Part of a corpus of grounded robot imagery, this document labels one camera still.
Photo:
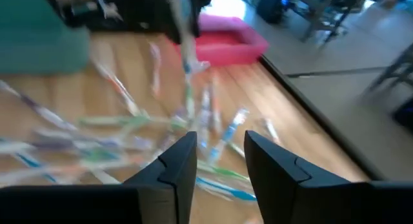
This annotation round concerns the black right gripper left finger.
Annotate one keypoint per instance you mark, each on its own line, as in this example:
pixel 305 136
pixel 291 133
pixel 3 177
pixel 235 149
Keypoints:
pixel 96 204

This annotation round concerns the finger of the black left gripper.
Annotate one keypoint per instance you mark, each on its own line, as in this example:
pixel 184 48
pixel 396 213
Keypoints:
pixel 175 35
pixel 197 24

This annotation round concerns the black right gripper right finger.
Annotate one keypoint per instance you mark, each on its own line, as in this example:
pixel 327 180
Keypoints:
pixel 322 201

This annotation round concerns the blue white toothbrush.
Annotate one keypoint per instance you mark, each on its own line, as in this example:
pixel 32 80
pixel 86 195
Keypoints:
pixel 204 120
pixel 226 190
pixel 230 130

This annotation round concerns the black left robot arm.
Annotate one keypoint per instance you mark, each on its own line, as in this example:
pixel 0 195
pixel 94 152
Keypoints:
pixel 96 25

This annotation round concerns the pink plastic bin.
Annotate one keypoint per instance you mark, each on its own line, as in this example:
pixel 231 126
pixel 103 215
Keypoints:
pixel 232 46

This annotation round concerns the black box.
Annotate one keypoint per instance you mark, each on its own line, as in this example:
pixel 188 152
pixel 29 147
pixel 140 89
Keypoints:
pixel 274 7

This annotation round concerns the green plastic bin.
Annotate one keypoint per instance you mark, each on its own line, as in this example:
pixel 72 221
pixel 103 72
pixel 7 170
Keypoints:
pixel 38 30

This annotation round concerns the grey metal workshop table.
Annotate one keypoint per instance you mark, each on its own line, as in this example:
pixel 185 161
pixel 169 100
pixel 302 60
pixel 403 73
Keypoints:
pixel 317 11

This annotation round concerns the grey metal stand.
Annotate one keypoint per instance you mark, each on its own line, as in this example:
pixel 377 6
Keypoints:
pixel 387 72

